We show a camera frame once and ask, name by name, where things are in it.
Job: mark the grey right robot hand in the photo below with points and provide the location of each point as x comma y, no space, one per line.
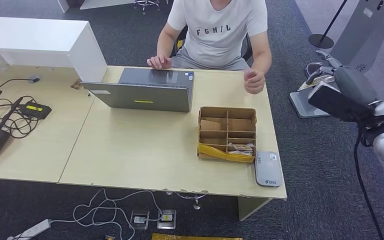
354,82

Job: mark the person's right hand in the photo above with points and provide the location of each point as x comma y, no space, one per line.
160,62

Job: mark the person's left hand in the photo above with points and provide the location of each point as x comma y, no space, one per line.
255,82

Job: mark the person's left forearm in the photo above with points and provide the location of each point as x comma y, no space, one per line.
263,59

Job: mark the person's right forearm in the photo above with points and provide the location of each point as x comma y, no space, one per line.
164,45

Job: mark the person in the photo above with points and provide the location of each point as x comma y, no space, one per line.
216,36

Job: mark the patterned room key card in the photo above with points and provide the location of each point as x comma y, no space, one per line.
242,146

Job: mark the grey card reader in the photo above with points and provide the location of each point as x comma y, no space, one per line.
267,170

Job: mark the black office chair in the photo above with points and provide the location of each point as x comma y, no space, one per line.
180,36

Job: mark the grey laptop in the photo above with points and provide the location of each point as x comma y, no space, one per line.
145,97

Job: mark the dark oval object pale rim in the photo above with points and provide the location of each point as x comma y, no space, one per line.
311,68

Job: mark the grey kiosk stand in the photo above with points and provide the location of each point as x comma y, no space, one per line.
361,33

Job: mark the black stanchion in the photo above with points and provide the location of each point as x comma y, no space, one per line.
321,40

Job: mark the cardboard divider box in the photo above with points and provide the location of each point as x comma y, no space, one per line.
226,132

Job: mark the chrome stool base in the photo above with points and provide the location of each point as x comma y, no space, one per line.
145,3

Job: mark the white board panel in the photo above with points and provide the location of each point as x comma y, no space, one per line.
102,3

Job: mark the small brown wooden piece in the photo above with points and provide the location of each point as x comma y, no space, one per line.
77,84

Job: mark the desk leg panel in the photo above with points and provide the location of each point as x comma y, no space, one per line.
250,207

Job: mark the grey desk grommet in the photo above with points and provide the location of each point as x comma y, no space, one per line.
34,78

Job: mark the chrome under-desk hook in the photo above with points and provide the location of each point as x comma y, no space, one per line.
196,202

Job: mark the white counter cabinet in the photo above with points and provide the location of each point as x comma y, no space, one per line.
29,36

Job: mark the black adapter yellow label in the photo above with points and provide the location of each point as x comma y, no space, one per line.
34,110

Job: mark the floor socket with yellow label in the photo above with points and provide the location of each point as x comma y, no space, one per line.
166,218

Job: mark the floor socket with white plug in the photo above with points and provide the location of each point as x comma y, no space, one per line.
140,219

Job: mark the yellow floor tape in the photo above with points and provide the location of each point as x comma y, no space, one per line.
195,237

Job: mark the white power strip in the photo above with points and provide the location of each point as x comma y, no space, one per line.
33,229

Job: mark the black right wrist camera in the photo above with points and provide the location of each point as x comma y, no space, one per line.
336,104

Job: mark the white furniture post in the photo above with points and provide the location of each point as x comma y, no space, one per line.
63,5

